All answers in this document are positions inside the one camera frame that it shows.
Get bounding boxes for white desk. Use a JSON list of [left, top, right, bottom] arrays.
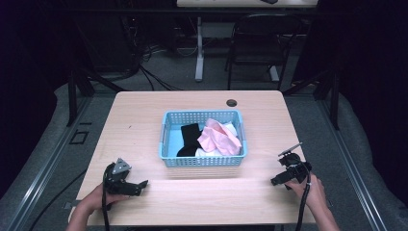
[[176, 0, 319, 83]]

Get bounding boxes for black cable on floor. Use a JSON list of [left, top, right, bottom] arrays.
[[28, 168, 89, 231]]

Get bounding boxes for blue plastic basket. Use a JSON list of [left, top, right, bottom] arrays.
[[158, 109, 248, 168]]

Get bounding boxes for black metal stand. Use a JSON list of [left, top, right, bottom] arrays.
[[282, 68, 342, 131], [64, 68, 127, 128]]

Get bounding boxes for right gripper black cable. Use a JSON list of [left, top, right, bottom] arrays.
[[294, 172, 313, 231]]

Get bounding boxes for person's left hand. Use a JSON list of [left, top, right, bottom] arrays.
[[78, 183, 130, 216]]

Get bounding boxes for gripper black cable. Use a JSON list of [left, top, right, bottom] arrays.
[[294, 172, 313, 231], [101, 164, 114, 231]]

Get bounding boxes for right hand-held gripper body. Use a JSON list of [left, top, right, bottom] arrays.
[[277, 142, 313, 186]]

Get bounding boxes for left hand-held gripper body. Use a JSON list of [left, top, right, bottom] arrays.
[[103, 157, 142, 197]]

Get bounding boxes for black floor cables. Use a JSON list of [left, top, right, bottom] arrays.
[[121, 15, 186, 92]]

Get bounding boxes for pink cloth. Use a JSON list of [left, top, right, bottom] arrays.
[[196, 117, 242, 157]]

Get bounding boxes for black folding chair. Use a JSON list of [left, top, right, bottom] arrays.
[[223, 13, 305, 91]]

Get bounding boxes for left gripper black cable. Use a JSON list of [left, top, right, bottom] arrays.
[[101, 164, 114, 231]]

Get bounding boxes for black sock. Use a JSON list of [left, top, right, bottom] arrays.
[[176, 122, 204, 158]]

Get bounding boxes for person's right hand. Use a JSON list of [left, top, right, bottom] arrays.
[[284, 172, 327, 210]]

